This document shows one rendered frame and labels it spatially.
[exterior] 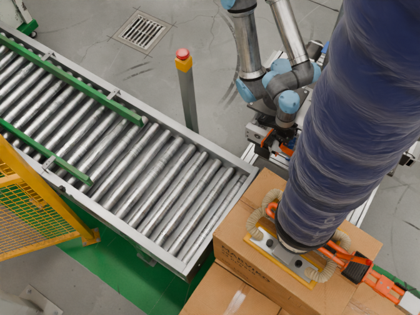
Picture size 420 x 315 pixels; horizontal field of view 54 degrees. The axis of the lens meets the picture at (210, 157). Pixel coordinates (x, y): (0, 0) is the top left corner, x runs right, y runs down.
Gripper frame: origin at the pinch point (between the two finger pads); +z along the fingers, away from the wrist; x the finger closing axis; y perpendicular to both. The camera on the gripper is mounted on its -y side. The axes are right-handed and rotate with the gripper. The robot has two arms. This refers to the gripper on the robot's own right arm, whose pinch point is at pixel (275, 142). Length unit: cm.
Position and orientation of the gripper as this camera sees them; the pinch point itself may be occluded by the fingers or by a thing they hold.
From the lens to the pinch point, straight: 184.4
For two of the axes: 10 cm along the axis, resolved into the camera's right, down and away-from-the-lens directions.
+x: 6.1, -7.1, 3.5
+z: 0.3, 4.6, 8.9
